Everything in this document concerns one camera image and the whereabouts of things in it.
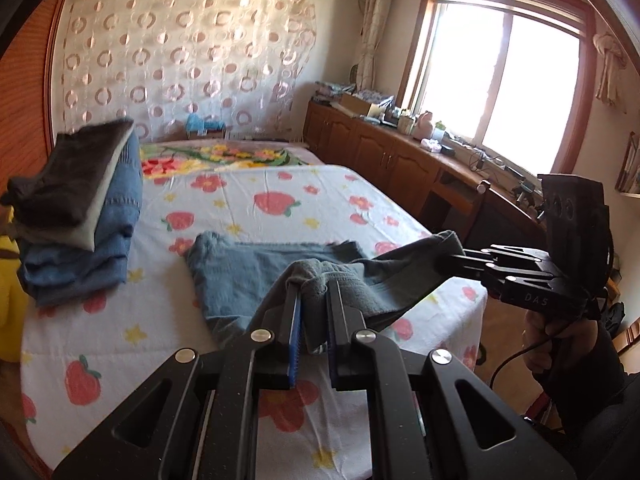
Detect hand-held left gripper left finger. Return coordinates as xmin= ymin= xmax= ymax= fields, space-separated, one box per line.
xmin=52 ymin=280 xmax=303 ymax=480

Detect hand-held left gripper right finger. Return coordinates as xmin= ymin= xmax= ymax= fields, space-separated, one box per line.
xmin=325 ymin=280 xmax=578 ymax=480

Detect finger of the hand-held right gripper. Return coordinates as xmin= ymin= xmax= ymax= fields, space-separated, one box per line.
xmin=446 ymin=253 xmax=557 ymax=292
xmin=462 ymin=244 xmax=551 ymax=267

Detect grey-blue pants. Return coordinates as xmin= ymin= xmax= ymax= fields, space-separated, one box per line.
xmin=184 ymin=230 xmax=466 ymax=356

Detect person's right forearm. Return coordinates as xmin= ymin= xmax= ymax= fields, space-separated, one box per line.
xmin=537 ymin=325 xmax=632 ymax=428

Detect dark grey folded pants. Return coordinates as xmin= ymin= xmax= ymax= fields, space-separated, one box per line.
xmin=0 ymin=117 xmax=136 ymax=229

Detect person's right hand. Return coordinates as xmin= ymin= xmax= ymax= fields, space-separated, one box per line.
xmin=522 ymin=309 xmax=600 ymax=382

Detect wooden chair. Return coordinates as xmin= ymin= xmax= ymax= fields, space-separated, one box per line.
xmin=424 ymin=170 xmax=494 ymax=247

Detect white strawberry print sheet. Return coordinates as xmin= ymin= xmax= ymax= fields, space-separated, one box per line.
xmin=20 ymin=162 xmax=489 ymax=480

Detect wooden sideboard cabinet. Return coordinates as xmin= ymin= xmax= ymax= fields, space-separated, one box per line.
xmin=302 ymin=100 xmax=551 ymax=252

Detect wooden framed window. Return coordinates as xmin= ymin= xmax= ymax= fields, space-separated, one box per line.
xmin=395 ymin=0 xmax=599 ymax=177

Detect floral blanket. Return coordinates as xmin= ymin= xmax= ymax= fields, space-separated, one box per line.
xmin=139 ymin=140 xmax=326 ymax=184

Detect open cardboard box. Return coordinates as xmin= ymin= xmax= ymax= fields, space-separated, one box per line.
xmin=340 ymin=92 xmax=382 ymax=117

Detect blue patterned cloth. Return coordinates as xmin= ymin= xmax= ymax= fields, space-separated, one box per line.
xmin=350 ymin=87 xmax=387 ymax=104

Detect blue denim folded jeans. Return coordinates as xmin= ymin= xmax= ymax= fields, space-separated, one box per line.
xmin=92 ymin=132 xmax=144 ymax=252
xmin=17 ymin=230 xmax=134 ymax=309

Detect pile of patterned cloth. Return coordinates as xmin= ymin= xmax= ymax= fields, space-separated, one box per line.
xmin=312 ymin=80 xmax=352 ymax=102

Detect blue item on box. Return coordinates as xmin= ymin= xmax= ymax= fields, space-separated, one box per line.
xmin=186 ymin=114 xmax=226 ymax=134

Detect yellow plush toy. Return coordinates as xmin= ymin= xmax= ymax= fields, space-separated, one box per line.
xmin=0 ymin=210 xmax=32 ymax=362

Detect sheer circle pattern curtain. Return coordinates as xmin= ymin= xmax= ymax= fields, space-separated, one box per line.
xmin=52 ymin=0 xmax=321 ymax=144

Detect wooden slatted wardrobe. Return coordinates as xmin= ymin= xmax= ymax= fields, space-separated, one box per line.
xmin=0 ymin=0 xmax=72 ymax=202

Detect wooden picture frame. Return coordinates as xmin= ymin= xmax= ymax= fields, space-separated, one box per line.
xmin=615 ymin=132 xmax=640 ymax=194

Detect black cable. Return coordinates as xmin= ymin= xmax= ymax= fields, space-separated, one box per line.
xmin=490 ymin=327 xmax=568 ymax=391

